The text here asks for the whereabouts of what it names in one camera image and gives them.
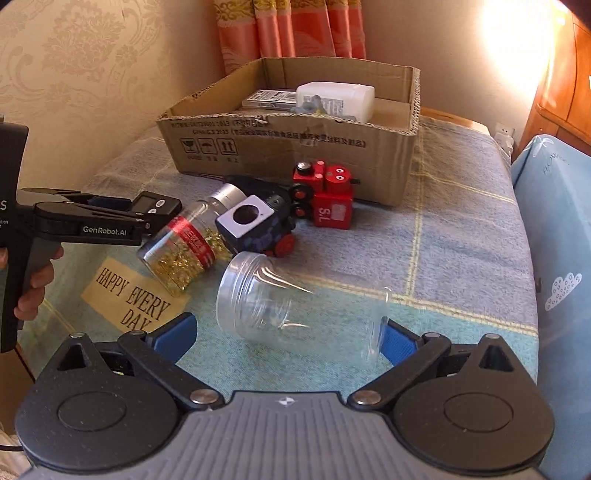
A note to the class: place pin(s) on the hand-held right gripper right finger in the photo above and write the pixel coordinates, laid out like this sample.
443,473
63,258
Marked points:
401,344

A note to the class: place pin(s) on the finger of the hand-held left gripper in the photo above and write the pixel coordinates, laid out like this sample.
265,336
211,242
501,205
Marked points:
92,212
111,201

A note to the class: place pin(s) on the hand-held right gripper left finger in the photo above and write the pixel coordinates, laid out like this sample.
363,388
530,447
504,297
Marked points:
175,334

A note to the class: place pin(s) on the small black digital timer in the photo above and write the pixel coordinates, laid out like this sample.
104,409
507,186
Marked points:
159,205

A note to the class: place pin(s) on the glass bottle with gold contents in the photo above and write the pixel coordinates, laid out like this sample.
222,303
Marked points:
184,258

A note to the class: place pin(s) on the clear plastic jar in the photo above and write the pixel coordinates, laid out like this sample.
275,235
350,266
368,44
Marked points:
277,300

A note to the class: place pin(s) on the dark blue toy train car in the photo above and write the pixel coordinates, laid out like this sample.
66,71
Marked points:
258,230

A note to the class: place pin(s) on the red toy train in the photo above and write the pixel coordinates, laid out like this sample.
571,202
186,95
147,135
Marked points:
332,194

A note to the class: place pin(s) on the brown cardboard box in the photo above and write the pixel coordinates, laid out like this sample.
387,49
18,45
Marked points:
286,152

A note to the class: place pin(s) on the clear labelled card pack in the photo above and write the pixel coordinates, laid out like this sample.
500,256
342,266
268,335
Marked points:
268,99

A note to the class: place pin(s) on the grey mouse toy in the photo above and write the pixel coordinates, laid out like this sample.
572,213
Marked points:
314,105

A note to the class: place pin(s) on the white plastic bottle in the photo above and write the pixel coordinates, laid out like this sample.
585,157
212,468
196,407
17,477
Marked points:
341,99

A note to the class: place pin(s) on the person's left hand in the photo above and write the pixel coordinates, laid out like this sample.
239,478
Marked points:
39,281

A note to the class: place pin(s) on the light blue flowered bedsheet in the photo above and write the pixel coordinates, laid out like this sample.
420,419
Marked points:
558,240

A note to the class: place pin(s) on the pink patterned curtain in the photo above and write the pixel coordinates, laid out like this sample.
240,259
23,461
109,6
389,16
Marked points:
291,32

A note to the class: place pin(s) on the wooden bed headboard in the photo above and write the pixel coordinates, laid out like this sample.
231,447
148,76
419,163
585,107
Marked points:
558,92

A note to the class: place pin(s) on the white wall outlet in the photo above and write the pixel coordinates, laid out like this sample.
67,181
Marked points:
503,128

